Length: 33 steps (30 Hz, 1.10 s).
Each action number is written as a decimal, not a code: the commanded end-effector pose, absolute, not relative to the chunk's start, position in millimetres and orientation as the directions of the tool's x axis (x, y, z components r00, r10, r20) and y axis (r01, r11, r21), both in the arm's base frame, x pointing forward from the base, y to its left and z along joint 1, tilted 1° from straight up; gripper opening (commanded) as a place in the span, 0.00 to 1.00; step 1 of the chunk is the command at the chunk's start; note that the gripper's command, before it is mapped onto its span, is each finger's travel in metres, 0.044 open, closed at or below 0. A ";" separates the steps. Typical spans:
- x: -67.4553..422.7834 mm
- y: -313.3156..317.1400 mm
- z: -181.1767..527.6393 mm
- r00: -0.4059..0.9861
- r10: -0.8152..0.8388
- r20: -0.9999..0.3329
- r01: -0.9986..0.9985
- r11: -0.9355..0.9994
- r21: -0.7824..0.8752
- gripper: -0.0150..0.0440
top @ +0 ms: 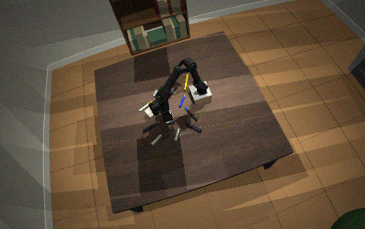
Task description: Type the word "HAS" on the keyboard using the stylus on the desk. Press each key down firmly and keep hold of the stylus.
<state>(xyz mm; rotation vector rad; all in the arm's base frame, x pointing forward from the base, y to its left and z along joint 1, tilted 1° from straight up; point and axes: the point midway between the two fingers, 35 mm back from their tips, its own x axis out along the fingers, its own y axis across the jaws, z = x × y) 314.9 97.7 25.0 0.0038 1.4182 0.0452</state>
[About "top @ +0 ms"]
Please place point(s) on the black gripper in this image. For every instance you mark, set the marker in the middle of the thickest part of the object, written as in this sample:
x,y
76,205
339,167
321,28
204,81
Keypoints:
x,y
167,116

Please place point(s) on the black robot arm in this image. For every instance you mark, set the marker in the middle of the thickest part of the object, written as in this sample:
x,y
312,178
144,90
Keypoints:
x,y
165,90

